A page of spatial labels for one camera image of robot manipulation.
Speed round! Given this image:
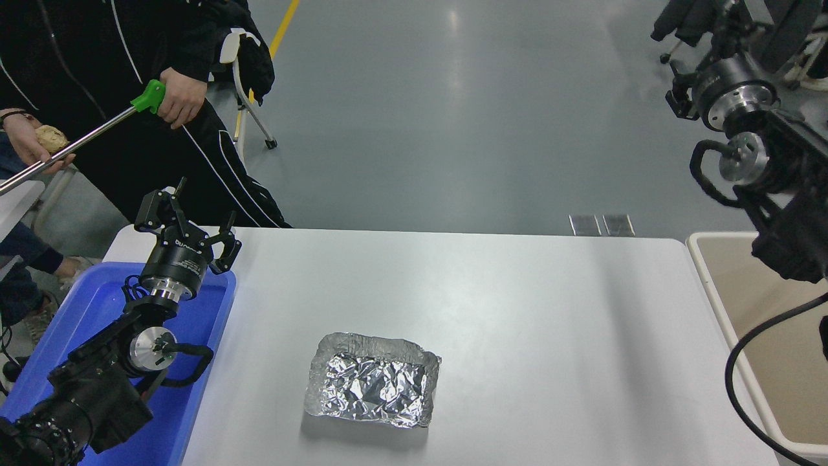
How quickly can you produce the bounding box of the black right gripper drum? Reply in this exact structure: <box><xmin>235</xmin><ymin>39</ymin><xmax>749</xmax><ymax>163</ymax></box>
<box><xmin>691</xmin><ymin>54</ymin><xmax>775</xmax><ymax>122</ymax></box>

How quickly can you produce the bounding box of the crumpled aluminium foil tray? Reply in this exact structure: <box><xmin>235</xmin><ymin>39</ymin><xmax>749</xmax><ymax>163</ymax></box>
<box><xmin>303</xmin><ymin>333</ymin><xmax>442</xmax><ymax>429</ymax></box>

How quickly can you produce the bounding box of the dark grey jacket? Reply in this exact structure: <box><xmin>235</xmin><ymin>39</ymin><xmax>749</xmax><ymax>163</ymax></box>
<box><xmin>650</xmin><ymin>0</ymin><xmax>719</xmax><ymax>47</ymax></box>
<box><xmin>744</xmin><ymin>0</ymin><xmax>823</xmax><ymax>75</ymax></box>

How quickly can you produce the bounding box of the standing person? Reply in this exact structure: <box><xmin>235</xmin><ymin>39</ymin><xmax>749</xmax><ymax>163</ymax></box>
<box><xmin>0</xmin><ymin>0</ymin><xmax>292</xmax><ymax>228</ymax></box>

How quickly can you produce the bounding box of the standing person's left hand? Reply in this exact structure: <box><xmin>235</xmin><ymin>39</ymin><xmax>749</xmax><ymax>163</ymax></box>
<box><xmin>157</xmin><ymin>68</ymin><xmax>208</xmax><ymax>130</ymax></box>

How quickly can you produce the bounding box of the small white side table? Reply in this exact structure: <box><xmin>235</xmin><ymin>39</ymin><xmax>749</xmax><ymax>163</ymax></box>
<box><xmin>0</xmin><ymin>180</ymin><xmax>45</xmax><ymax>241</ymax></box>

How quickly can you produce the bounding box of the green-handled metal grabber tool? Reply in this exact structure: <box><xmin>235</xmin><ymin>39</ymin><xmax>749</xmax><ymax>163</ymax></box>
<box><xmin>0</xmin><ymin>79</ymin><xmax>167</xmax><ymax>196</ymax></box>

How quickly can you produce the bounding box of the grey seat white-frame chair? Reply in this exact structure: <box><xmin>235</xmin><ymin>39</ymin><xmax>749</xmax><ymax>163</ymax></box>
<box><xmin>29</xmin><ymin>167</ymin><xmax>78</xmax><ymax>227</ymax></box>

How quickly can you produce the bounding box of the seated person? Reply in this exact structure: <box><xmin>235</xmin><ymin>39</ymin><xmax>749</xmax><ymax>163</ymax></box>
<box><xmin>0</xmin><ymin>129</ymin><xmax>94</xmax><ymax>350</ymax></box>

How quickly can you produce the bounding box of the black draped jacket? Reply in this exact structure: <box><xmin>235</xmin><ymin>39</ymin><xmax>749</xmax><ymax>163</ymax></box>
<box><xmin>210</xmin><ymin>0</ymin><xmax>276</xmax><ymax>106</ymax></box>

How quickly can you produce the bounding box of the standing person's right hand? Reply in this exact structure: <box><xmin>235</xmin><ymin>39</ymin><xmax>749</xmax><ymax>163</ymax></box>
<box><xmin>0</xmin><ymin>109</ymin><xmax>75</xmax><ymax>175</ymax></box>

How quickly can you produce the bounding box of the blue plastic tray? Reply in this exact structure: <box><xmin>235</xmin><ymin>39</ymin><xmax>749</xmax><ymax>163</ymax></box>
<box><xmin>0</xmin><ymin>261</ymin><xmax>237</xmax><ymax>466</ymax></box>

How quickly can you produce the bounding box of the white chair with casters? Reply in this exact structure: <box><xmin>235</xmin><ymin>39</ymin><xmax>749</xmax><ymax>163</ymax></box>
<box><xmin>219</xmin><ymin>27</ymin><xmax>279</xmax><ymax>151</ymax></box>

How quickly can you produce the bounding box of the tan paper ball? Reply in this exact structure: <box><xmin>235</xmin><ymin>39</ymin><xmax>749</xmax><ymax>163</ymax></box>
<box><xmin>34</xmin><ymin>125</ymin><xmax>70</xmax><ymax>154</ymax></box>

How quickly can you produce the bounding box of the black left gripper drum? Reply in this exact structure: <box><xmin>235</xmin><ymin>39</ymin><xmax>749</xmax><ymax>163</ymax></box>
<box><xmin>141</xmin><ymin>234</ymin><xmax>214</xmax><ymax>290</ymax></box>

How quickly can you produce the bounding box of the large pale dustbin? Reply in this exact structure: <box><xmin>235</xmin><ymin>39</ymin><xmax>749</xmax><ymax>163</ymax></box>
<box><xmin>685</xmin><ymin>231</ymin><xmax>828</xmax><ymax>466</ymax></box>

